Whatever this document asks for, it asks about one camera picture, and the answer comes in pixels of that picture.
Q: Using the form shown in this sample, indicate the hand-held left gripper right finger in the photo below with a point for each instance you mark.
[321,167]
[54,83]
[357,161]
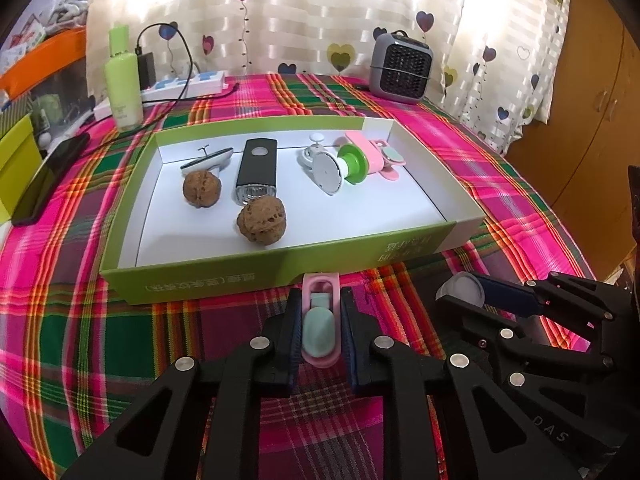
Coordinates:
[350,345]

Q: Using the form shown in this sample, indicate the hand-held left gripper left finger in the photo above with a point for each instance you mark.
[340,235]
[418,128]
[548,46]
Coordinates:
[295,340]

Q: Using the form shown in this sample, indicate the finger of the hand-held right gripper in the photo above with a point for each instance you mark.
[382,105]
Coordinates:
[510,297]
[475,317]

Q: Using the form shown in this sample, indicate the green white cardboard box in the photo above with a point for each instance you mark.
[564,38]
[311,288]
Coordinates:
[350,220]

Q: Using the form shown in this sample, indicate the brown walnut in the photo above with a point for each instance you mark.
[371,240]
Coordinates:
[200,189]
[260,220]

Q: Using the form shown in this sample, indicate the green white suction cup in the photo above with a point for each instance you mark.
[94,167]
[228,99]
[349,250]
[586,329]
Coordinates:
[327,172]

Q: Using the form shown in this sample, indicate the black bike light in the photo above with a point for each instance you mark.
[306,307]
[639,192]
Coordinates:
[255,170]

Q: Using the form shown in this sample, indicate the small white knob gadget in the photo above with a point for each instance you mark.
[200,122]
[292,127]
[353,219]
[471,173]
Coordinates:
[312,152]

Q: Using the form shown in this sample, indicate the pink block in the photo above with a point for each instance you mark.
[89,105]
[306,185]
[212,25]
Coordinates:
[367,152]

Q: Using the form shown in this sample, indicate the grey white dome toy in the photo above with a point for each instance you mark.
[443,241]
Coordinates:
[210,161]

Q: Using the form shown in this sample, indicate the wooden cabinet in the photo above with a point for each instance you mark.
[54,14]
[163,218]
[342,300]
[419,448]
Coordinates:
[590,135]

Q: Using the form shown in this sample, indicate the grey mini heater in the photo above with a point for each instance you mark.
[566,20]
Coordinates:
[400,70]

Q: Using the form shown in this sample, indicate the white blue power strip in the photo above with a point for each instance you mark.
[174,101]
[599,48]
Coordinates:
[200,84]

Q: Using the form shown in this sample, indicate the black smartphone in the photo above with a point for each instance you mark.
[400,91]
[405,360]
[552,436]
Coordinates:
[45,185]

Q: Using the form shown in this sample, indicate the black charger adapter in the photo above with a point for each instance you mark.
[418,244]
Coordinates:
[146,70]

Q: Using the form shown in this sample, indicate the light green bottle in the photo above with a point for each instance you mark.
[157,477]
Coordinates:
[122,80]

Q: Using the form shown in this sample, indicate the small white ball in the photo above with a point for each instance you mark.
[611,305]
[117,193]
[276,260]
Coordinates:
[46,138]

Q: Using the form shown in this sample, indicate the lime green box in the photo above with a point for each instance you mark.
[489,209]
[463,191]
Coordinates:
[17,160]

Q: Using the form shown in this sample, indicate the heart print curtain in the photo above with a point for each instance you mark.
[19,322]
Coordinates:
[325,10]

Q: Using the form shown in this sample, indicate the clear plastic container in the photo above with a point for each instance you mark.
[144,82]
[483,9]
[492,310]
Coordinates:
[55,100]

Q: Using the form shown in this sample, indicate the striped gift box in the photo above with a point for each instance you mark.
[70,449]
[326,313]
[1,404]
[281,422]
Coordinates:
[12,115]

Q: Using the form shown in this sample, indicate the orange lidded storage bin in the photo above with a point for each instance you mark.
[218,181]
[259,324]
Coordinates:
[45,55]

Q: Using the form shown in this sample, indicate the pile of printed cards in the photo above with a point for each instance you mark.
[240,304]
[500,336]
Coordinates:
[22,35]

